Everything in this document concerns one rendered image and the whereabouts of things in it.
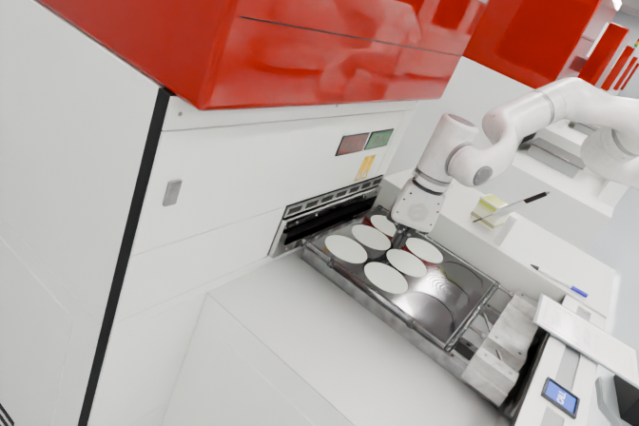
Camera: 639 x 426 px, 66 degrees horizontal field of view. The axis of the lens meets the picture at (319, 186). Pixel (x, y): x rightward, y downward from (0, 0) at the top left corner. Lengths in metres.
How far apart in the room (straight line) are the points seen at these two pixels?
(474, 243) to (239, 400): 0.69
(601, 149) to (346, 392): 0.83
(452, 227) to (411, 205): 0.23
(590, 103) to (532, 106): 0.15
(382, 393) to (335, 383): 0.09
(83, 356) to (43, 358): 0.13
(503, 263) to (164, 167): 0.90
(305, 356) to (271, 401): 0.10
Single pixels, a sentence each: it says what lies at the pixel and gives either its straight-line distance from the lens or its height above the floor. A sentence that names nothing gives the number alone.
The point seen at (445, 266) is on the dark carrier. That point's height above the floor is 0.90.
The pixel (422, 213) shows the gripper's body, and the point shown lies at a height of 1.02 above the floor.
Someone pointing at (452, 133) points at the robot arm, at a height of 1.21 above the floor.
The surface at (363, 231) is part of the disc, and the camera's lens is 1.19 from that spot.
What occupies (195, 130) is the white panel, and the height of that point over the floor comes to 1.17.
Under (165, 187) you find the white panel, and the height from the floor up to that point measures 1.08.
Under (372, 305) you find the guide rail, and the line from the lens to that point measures 1.08.
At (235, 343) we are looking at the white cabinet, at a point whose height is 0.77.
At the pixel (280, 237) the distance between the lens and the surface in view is 1.02.
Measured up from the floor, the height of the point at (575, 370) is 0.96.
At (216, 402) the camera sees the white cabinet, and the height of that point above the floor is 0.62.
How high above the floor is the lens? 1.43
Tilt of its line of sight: 24 degrees down
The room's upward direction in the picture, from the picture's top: 23 degrees clockwise
